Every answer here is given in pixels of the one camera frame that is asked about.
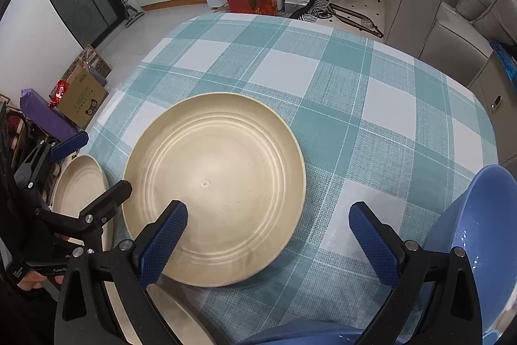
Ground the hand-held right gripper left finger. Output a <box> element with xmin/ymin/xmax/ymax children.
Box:
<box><xmin>54</xmin><ymin>200</ymin><xmax>189</xmax><ymax>345</ymax></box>

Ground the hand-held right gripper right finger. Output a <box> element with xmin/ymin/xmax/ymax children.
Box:
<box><xmin>348</xmin><ymin>201</ymin><xmax>483</xmax><ymax>345</ymax></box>

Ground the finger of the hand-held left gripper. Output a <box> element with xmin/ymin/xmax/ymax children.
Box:
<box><xmin>14</xmin><ymin>130</ymin><xmax>90</xmax><ymax>190</ymax></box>
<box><xmin>34</xmin><ymin>180</ymin><xmax>133</xmax><ymax>253</ymax></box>

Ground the beige plate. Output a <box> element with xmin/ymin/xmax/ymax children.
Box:
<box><xmin>121</xmin><ymin>92</ymin><xmax>306</xmax><ymax>286</ymax></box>
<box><xmin>103</xmin><ymin>280</ymin><xmax>216</xmax><ymax>345</ymax></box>
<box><xmin>52</xmin><ymin>155</ymin><xmax>116</xmax><ymax>253</ymax></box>

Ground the blue bowl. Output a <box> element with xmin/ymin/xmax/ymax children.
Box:
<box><xmin>238</xmin><ymin>323</ymin><xmax>376</xmax><ymax>345</ymax></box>
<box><xmin>424</xmin><ymin>164</ymin><xmax>517</xmax><ymax>345</ymax></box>

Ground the person's left forearm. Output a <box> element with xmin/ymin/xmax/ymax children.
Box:
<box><xmin>0</xmin><ymin>280</ymin><xmax>59</xmax><ymax>345</ymax></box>

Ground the person's left hand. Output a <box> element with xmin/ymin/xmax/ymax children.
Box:
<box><xmin>16</xmin><ymin>270</ymin><xmax>65</xmax><ymax>291</ymax></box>

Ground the brown cardboard box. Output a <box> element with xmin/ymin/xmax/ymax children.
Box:
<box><xmin>54</xmin><ymin>60</ymin><xmax>110</xmax><ymax>129</ymax></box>

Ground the red snack packet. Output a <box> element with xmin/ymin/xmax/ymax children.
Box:
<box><xmin>48</xmin><ymin>80</ymin><xmax>71</xmax><ymax>109</ymax></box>

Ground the shoe rack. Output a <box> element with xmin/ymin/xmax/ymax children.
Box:
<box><xmin>0</xmin><ymin>94</ymin><xmax>53</xmax><ymax>184</ymax></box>

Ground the patterned flat box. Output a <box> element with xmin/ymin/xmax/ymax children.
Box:
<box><xmin>65</xmin><ymin>44</ymin><xmax>111</xmax><ymax>87</ymax></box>

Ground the teal checked tablecloth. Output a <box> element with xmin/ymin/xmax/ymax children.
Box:
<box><xmin>87</xmin><ymin>13</ymin><xmax>499</xmax><ymax>345</ymax></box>

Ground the stick vacuum cleaner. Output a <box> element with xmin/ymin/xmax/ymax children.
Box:
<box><xmin>119</xmin><ymin>0</ymin><xmax>145</xmax><ymax>28</ymax></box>

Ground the grey bedside cabinet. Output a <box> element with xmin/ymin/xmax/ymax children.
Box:
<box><xmin>466</xmin><ymin>50</ymin><xmax>517</xmax><ymax>168</ymax></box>

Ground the blue plastic bag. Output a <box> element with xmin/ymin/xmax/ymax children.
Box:
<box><xmin>489</xmin><ymin>40</ymin><xmax>517</xmax><ymax>87</ymax></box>

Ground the grey sofa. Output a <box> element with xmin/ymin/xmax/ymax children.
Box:
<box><xmin>382</xmin><ymin>0</ymin><xmax>517</xmax><ymax>87</ymax></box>

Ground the brown strap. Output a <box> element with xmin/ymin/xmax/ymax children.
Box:
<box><xmin>325</xmin><ymin>3</ymin><xmax>384</xmax><ymax>38</ymax></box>

